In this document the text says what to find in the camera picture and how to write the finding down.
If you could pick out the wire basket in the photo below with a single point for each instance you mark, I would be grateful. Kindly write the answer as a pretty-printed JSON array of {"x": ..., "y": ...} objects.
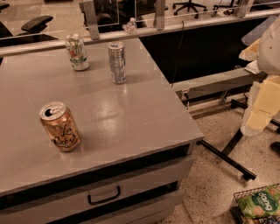
[{"x": 240, "y": 218}]

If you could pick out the white tissue packet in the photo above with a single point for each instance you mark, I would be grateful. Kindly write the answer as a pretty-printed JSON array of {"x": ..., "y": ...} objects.
[{"x": 253, "y": 67}]

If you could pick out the black office chair left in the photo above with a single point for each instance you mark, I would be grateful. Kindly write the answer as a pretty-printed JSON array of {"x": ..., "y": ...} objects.
[{"x": 23, "y": 23}]

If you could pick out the black office chair base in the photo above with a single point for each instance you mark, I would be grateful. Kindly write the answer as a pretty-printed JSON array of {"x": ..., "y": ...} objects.
[{"x": 189, "y": 5}]

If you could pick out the green snack bag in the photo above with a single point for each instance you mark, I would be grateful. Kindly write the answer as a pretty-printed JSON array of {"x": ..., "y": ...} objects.
[{"x": 261, "y": 204}]

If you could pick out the clear plastic bottle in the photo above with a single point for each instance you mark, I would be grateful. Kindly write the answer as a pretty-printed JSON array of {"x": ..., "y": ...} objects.
[{"x": 131, "y": 26}]

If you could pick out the grey drawer cabinet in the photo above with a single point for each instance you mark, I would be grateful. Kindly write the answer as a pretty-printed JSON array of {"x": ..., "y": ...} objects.
[{"x": 41, "y": 186}]

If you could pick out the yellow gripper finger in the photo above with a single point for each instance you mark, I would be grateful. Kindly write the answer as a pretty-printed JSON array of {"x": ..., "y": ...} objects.
[{"x": 263, "y": 105}]

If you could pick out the black drawer handle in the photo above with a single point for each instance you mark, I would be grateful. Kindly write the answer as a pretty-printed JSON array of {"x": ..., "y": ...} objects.
[{"x": 103, "y": 195}]

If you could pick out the white green soda can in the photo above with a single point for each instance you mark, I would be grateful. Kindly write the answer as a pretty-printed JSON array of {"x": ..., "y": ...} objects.
[{"x": 76, "y": 52}]

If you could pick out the black metal floor frame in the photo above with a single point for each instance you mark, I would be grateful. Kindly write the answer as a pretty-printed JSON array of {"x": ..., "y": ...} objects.
[{"x": 246, "y": 174}]

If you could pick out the silver redbull can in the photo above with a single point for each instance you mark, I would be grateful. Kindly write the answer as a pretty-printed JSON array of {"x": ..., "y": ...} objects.
[{"x": 116, "y": 57}]

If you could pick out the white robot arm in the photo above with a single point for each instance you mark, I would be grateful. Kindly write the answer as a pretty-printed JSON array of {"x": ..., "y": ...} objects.
[{"x": 266, "y": 50}]

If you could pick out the metal divider post left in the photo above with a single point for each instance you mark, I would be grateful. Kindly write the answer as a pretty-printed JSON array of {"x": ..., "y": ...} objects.
[{"x": 92, "y": 25}]

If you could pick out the orange LaCroix can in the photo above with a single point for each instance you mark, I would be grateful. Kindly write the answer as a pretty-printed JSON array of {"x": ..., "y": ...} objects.
[{"x": 60, "y": 126}]

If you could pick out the metal divider post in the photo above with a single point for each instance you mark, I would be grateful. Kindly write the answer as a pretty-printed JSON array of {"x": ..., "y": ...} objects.
[
  {"x": 92, "y": 25},
  {"x": 159, "y": 20}
]

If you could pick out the metal divider post middle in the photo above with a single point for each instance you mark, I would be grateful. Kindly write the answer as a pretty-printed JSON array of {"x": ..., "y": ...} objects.
[{"x": 159, "y": 20}]

